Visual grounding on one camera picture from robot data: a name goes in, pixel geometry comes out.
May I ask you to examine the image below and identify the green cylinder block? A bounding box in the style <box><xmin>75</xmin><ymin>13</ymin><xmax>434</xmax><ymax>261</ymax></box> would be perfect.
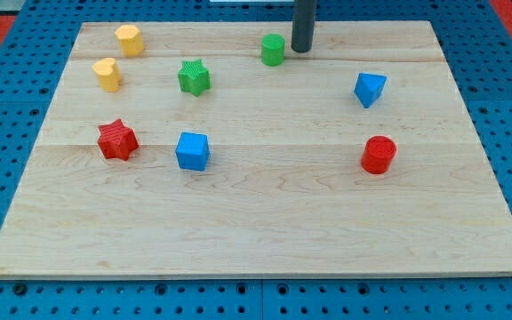
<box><xmin>261</xmin><ymin>34</ymin><xmax>285</xmax><ymax>67</ymax></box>

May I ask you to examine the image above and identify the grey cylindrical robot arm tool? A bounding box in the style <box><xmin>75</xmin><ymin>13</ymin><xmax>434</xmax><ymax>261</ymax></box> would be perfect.
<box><xmin>291</xmin><ymin>0</ymin><xmax>317</xmax><ymax>53</ymax></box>

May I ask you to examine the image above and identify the blue triangular prism block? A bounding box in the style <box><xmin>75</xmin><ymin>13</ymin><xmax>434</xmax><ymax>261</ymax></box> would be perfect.
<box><xmin>354</xmin><ymin>73</ymin><xmax>387</xmax><ymax>108</ymax></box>

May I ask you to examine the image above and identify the blue cube block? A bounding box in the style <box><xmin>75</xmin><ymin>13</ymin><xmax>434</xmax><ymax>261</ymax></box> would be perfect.
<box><xmin>175</xmin><ymin>132</ymin><xmax>210</xmax><ymax>172</ymax></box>

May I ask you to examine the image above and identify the red star block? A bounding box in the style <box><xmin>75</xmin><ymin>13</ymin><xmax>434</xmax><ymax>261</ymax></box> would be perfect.
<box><xmin>98</xmin><ymin>119</ymin><xmax>139</xmax><ymax>161</ymax></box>

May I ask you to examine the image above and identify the light wooden board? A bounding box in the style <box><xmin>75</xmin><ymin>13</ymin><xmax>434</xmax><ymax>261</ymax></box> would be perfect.
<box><xmin>0</xmin><ymin>20</ymin><xmax>512</xmax><ymax>280</ymax></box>

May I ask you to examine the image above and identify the yellow heart block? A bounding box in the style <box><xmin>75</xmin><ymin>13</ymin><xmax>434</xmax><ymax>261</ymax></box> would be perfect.
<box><xmin>92</xmin><ymin>58</ymin><xmax>122</xmax><ymax>92</ymax></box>

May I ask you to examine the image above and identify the green star block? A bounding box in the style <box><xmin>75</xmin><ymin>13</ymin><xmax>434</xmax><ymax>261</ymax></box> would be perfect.
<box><xmin>178</xmin><ymin>59</ymin><xmax>212</xmax><ymax>97</ymax></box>

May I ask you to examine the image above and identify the red cylinder block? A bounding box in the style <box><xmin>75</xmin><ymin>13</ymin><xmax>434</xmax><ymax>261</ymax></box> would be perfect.
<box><xmin>361</xmin><ymin>135</ymin><xmax>397</xmax><ymax>174</ymax></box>

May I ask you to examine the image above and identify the blue perforated metal base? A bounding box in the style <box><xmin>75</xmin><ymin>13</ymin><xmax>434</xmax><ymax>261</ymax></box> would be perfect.
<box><xmin>0</xmin><ymin>1</ymin><xmax>512</xmax><ymax>319</ymax></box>

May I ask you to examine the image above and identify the yellow hexagon block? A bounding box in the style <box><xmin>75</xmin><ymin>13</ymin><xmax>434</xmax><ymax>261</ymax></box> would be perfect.
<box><xmin>115</xmin><ymin>24</ymin><xmax>145</xmax><ymax>57</ymax></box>

